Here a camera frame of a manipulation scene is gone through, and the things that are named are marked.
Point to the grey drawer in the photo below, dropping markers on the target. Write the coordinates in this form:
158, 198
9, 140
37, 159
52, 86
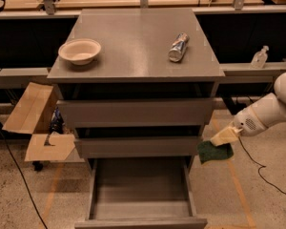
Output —
141, 193
137, 146
135, 113

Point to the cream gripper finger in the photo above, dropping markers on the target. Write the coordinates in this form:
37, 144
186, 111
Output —
227, 135

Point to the grey drawer cabinet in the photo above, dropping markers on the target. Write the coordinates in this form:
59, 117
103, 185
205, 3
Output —
134, 64

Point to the grey top drawer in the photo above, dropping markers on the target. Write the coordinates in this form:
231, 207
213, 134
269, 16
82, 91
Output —
135, 113

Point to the crushed soda can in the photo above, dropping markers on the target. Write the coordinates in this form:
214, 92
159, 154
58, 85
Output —
179, 47

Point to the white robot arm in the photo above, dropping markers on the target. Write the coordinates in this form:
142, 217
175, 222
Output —
274, 102

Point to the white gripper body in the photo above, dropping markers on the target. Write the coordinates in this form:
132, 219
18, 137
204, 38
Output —
247, 120

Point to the open cardboard box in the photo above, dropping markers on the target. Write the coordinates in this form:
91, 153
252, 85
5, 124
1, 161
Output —
32, 115

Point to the clear sanitizer bottle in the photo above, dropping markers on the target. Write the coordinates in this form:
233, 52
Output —
260, 58

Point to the white paper bowl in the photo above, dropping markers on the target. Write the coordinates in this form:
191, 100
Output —
80, 51

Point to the green sponge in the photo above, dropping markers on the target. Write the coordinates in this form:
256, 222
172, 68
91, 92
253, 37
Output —
208, 152

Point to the grey bottom drawer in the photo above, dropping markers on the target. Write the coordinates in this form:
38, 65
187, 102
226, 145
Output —
141, 193

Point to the grey middle drawer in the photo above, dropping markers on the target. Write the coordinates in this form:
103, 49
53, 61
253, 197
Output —
137, 146

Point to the blue bag in box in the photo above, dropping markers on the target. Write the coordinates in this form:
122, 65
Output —
57, 122

